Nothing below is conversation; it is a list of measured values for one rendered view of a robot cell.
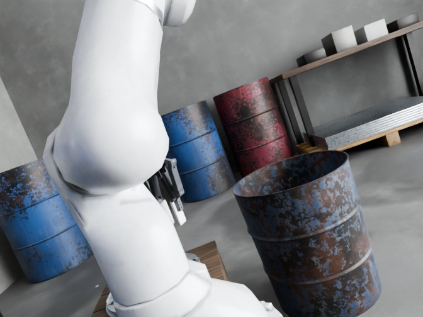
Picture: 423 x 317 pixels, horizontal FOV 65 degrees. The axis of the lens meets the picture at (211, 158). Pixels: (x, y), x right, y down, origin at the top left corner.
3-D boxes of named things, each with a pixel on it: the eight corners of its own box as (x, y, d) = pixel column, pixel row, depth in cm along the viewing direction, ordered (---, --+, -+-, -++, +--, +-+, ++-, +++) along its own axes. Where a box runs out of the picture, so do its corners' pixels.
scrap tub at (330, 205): (357, 247, 145) (324, 144, 139) (415, 303, 104) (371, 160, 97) (265, 278, 148) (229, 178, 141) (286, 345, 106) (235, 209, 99)
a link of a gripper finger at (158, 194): (146, 165, 85) (142, 165, 85) (156, 205, 87) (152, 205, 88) (155, 161, 88) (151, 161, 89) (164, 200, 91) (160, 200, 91)
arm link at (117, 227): (146, 248, 60) (92, 117, 56) (204, 264, 45) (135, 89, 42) (88, 283, 54) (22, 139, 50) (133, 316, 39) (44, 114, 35)
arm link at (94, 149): (143, 49, 55) (206, -6, 40) (116, 200, 50) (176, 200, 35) (74, 19, 49) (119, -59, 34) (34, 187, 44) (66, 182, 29)
